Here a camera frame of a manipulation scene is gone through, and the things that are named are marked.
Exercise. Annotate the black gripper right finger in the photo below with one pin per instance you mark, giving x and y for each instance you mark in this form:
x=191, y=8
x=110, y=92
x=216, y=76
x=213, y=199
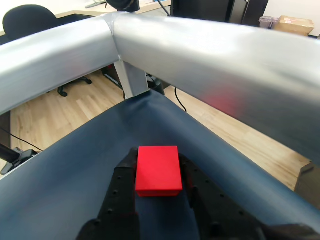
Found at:
x=217, y=212

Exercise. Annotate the gripper black left finger with grey tip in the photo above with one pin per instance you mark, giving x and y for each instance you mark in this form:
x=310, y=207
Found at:
x=117, y=200

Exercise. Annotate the red cube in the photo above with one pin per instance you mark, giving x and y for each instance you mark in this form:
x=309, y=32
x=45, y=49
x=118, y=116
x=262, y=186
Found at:
x=158, y=170

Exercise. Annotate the cardboard box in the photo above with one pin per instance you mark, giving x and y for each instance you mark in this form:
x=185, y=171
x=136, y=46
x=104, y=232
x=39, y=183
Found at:
x=295, y=25

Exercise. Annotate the dark blue table mat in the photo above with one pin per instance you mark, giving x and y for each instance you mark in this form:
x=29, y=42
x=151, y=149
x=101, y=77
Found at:
x=75, y=162

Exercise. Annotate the black tripod clamp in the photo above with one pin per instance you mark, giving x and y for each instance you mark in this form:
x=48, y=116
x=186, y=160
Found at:
x=17, y=156

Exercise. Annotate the wooden-top desk, black panels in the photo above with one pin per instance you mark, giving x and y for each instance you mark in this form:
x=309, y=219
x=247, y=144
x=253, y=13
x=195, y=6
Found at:
x=75, y=13

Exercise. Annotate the mesh trash bin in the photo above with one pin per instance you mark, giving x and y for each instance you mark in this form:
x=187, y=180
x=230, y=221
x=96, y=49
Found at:
x=267, y=22

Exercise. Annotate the black office chair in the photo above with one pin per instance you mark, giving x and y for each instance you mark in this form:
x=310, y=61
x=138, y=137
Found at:
x=27, y=20

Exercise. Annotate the black cabinet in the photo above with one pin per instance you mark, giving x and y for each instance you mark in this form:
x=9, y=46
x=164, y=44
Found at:
x=200, y=10

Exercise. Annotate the silver frame post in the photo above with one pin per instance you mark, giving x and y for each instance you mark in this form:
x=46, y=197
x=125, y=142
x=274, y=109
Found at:
x=132, y=80

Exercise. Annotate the silver frame rail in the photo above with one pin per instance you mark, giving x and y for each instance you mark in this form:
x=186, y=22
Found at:
x=62, y=55
x=212, y=57

